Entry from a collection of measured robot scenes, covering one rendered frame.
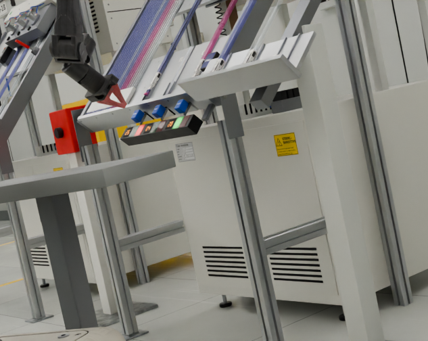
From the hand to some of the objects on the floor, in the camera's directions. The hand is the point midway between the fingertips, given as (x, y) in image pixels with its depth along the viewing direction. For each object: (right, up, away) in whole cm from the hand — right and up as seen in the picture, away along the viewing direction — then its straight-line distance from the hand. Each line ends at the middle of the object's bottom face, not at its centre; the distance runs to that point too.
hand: (123, 104), depth 236 cm
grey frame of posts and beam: (+40, -65, +28) cm, 81 cm away
